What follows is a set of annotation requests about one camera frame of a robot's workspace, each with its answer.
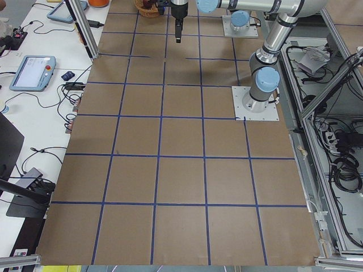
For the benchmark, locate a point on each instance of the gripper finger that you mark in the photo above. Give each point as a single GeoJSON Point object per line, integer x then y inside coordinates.
{"type": "Point", "coordinates": [178, 30]}

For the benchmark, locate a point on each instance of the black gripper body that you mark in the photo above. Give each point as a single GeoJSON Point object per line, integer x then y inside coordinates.
{"type": "Point", "coordinates": [179, 11]}

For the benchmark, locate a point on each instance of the dark red apple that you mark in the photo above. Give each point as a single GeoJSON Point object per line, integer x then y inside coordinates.
{"type": "Point", "coordinates": [148, 4]}

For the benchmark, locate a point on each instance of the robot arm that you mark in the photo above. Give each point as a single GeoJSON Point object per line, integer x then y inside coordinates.
{"type": "Point", "coordinates": [265, 78]}
{"type": "Point", "coordinates": [240, 20]}

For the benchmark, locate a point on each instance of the brown wicker basket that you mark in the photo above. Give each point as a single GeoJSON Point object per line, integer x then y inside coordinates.
{"type": "Point", "coordinates": [148, 13]}

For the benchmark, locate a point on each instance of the orange cylindrical container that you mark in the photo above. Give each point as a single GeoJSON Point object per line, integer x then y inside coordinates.
{"type": "Point", "coordinates": [98, 3]}

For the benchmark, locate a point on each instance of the far teach pendant tablet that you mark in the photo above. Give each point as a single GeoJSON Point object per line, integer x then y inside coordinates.
{"type": "Point", "coordinates": [61, 13]}

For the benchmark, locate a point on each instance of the teach pendant tablet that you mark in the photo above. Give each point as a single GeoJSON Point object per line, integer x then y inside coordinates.
{"type": "Point", "coordinates": [61, 13]}
{"type": "Point", "coordinates": [34, 73]}

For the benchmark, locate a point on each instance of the dark blue pouch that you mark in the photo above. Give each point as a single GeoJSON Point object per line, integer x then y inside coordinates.
{"type": "Point", "coordinates": [68, 76]}

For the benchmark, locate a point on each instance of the near teach pendant tablet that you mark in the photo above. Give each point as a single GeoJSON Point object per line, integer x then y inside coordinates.
{"type": "Point", "coordinates": [34, 73]}

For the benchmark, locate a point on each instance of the grey hub box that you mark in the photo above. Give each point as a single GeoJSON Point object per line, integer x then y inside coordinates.
{"type": "Point", "coordinates": [30, 177]}

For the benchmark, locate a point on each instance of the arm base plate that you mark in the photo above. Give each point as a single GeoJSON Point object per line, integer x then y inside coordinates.
{"type": "Point", "coordinates": [247, 31]}
{"type": "Point", "coordinates": [247, 109]}

